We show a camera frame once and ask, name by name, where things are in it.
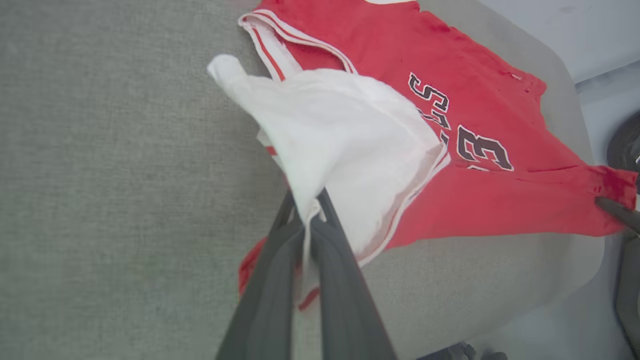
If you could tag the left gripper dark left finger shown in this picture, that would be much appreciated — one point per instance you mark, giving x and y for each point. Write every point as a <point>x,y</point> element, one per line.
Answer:
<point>265,300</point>

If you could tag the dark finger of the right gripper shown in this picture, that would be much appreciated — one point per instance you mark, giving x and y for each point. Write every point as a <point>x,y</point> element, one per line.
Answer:
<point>622,212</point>

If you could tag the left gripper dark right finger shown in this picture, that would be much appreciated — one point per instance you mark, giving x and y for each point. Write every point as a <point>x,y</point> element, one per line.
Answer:
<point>345,300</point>

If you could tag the red and white jersey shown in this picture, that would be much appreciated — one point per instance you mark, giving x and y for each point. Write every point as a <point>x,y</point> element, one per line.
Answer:
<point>475,90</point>

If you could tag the dark round robot base wheel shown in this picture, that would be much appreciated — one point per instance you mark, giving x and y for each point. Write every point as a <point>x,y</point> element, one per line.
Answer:
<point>625,150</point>

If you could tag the dark grey robot base part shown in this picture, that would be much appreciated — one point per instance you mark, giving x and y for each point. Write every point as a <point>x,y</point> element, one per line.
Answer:
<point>460,352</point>

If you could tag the grey fabric sofa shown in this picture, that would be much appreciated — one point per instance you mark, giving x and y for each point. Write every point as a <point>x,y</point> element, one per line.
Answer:
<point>100,200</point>

